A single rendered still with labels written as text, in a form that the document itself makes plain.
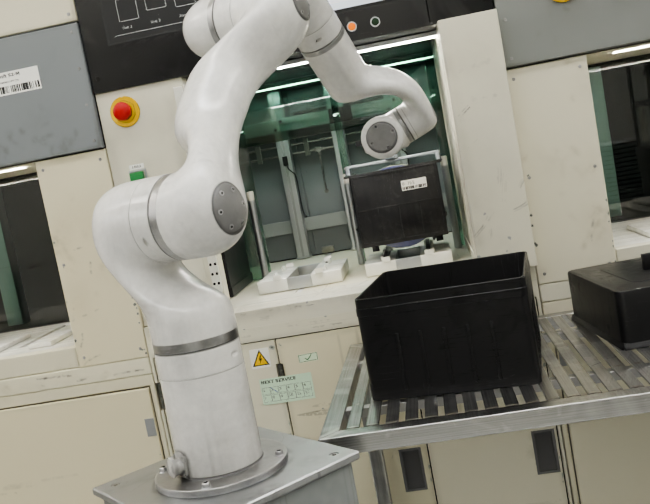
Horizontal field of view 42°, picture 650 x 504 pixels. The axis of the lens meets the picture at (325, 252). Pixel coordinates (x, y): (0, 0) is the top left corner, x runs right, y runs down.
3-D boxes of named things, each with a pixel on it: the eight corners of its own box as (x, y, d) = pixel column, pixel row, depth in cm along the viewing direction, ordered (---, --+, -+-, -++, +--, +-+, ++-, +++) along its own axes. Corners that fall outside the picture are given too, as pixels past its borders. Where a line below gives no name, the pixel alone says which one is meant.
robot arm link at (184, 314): (201, 354, 109) (164, 172, 106) (102, 358, 119) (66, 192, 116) (256, 329, 119) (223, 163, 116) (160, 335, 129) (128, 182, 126)
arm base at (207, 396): (198, 510, 106) (168, 369, 104) (133, 482, 121) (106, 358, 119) (315, 456, 117) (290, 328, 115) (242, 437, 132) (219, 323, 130)
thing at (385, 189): (357, 266, 203) (334, 136, 200) (363, 255, 223) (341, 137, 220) (458, 249, 200) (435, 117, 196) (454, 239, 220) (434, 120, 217)
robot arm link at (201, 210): (158, 280, 119) (248, 270, 110) (100, 234, 111) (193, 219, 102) (251, 31, 144) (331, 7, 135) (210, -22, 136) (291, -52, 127)
